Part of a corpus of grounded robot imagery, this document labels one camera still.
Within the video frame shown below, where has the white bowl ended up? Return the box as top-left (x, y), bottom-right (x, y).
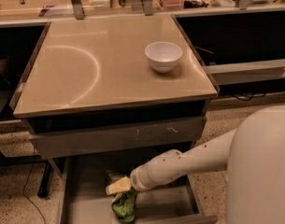
top-left (144, 42), bottom-right (182, 73)

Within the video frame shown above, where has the black floor cable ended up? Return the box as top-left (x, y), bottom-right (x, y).
top-left (21, 161), bottom-right (47, 224)

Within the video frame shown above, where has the grey metal post left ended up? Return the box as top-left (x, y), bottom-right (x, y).
top-left (71, 0), bottom-right (84, 20)

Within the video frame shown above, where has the black table leg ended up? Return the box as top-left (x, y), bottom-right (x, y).
top-left (37, 163), bottom-right (52, 198)

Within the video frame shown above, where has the green rice chip bag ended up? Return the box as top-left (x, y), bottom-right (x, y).
top-left (107, 170), bottom-right (137, 223)

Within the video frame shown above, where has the grey side shelf beam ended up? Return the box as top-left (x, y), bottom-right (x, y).
top-left (204, 59), bottom-right (285, 85)

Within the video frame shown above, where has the grey top drawer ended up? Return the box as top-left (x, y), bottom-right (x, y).
top-left (29, 116), bottom-right (207, 159)

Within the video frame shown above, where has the open grey middle drawer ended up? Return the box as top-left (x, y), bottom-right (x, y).
top-left (56, 148), bottom-right (218, 224)

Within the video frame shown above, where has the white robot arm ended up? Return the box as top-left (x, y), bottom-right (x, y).
top-left (106, 105), bottom-right (285, 224)

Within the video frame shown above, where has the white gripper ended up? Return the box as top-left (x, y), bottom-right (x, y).
top-left (106, 165), bottom-right (154, 195)

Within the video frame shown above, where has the grey drawer cabinet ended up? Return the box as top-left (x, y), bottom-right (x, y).
top-left (9, 13), bottom-right (220, 224)

